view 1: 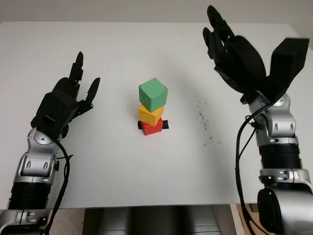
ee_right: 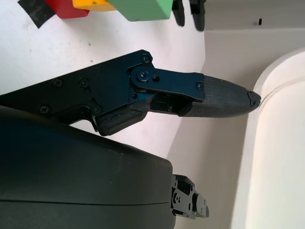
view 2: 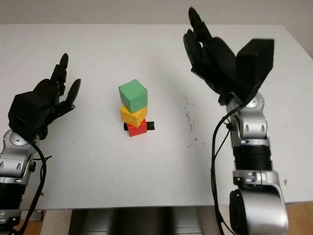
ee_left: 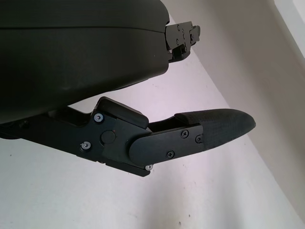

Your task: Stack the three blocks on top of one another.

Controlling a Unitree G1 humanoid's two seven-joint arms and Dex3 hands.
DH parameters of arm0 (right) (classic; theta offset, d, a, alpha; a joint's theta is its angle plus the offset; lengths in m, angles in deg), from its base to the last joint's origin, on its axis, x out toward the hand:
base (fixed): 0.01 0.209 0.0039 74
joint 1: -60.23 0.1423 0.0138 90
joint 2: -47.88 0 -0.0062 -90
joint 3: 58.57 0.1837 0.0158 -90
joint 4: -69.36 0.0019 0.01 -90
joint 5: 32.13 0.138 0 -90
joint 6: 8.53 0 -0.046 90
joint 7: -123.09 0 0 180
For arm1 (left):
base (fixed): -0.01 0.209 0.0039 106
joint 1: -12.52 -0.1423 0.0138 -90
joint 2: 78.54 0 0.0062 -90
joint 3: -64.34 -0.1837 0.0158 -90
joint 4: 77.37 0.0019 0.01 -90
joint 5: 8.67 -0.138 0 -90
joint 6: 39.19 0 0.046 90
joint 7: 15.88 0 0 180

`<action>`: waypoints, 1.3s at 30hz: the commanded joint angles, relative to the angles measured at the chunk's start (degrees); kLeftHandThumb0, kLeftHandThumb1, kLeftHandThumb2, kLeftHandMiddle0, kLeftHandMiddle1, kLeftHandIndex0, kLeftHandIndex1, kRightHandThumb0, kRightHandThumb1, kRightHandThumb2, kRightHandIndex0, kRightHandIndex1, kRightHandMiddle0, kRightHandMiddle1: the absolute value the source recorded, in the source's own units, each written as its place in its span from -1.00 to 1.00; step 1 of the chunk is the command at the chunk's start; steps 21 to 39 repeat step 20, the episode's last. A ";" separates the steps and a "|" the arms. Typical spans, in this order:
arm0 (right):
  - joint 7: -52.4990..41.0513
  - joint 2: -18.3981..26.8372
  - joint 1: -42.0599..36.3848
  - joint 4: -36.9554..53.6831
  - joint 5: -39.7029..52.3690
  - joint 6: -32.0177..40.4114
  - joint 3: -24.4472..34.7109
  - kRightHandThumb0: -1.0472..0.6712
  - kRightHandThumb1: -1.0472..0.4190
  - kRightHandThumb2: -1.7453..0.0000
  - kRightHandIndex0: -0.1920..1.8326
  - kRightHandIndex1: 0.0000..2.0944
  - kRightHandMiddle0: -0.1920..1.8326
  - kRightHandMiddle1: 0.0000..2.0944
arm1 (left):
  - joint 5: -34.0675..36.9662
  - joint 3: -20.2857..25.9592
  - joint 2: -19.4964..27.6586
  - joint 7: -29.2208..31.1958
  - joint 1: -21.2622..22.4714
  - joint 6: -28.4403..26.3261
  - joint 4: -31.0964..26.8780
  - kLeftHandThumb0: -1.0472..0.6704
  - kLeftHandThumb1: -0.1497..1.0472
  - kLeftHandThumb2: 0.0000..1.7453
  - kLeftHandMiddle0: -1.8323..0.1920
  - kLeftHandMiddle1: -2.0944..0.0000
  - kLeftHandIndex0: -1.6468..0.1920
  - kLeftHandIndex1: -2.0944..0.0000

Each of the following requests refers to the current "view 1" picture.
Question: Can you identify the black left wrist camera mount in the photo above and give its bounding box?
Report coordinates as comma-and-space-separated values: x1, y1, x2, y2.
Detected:
30, 90, 79, 140

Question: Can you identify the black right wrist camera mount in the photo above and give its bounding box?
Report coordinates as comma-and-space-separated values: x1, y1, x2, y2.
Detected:
244, 37, 310, 100

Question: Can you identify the black tape strip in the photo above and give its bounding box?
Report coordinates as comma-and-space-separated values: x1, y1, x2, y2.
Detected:
137, 119, 170, 130

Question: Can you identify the yellow wooden block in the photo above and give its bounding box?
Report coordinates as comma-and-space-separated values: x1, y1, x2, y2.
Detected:
137, 104, 164, 127

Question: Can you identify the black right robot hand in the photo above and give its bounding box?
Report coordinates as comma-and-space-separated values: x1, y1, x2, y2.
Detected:
202, 5, 267, 104

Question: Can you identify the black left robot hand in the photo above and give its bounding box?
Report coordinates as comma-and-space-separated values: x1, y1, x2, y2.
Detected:
52, 51, 101, 116

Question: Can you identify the green wooden block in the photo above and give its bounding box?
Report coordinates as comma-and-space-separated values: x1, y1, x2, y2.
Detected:
138, 77, 169, 113

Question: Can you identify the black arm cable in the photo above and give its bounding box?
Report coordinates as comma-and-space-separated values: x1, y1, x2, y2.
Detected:
43, 139, 74, 235
235, 102, 260, 235

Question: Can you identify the grey robot body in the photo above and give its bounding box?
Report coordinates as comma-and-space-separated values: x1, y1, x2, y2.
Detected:
84, 207, 233, 235

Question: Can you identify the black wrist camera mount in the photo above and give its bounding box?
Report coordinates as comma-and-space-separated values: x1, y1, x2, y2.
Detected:
30, 90, 79, 140
244, 37, 310, 100

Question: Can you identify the red wooden block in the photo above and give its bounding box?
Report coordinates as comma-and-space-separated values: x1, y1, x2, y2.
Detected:
141, 117, 164, 136

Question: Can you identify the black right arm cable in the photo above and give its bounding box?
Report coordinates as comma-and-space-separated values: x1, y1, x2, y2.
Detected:
235, 102, 260, 235

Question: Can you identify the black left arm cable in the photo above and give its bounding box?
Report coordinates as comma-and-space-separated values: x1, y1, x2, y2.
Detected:
43, 139, 74, 235

